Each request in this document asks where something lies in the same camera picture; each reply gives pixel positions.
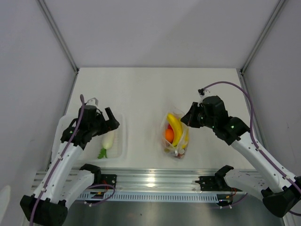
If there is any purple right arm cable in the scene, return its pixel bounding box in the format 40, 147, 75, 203
202, 81, 301, 216

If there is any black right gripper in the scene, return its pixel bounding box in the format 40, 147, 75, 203
181, 102, 216, 129

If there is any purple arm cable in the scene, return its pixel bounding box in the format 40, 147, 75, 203
29, 94, 117, 224
202, 81, 301, 216

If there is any white radish with leaves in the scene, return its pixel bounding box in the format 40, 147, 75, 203
98, 131, 115, 159

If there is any left aluminium frame post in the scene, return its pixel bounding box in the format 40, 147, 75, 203
36, 0, 79, 74

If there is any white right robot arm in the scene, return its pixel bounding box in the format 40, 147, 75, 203
181, 96, 301, 218

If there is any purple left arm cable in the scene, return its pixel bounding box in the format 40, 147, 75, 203
29, 94, 117, 224

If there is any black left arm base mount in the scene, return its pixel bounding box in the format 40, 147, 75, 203
80, 164, 117, 190

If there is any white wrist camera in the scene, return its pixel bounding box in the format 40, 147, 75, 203
86, 97, 99, 107
198, 89, 211, 103

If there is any clear polka dot zip bag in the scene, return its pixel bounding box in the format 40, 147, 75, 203
160, 106, 190, 159

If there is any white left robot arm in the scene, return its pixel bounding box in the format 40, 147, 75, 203
20, 104, 120, 226

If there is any orange fruit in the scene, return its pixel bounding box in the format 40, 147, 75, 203
165, 129, 174, 143

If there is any aluminium frame post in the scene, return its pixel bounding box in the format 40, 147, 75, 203
240, 0, 289, 76
36, 0, 79, 74

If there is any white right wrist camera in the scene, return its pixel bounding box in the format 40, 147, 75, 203
198, 89, 211, 103

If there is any right aluminium frame post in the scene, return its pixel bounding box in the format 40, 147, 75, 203
240, 0, 289, 76

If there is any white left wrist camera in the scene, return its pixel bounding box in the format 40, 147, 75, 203
86, 97, 99, 107

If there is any white slotted cable duct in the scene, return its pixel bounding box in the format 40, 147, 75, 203
77, 193, 218, 202

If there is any aluminium table edge rail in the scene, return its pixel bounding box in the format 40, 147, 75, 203
32, 168, 266, 195

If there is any yellow banana bunch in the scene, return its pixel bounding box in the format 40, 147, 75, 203
166, 113, 184, 147

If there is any white plastic basket tray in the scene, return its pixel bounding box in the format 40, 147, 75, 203
55, 113, 129, 163

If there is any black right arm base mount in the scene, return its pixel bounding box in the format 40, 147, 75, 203
195, 165, 234, 192

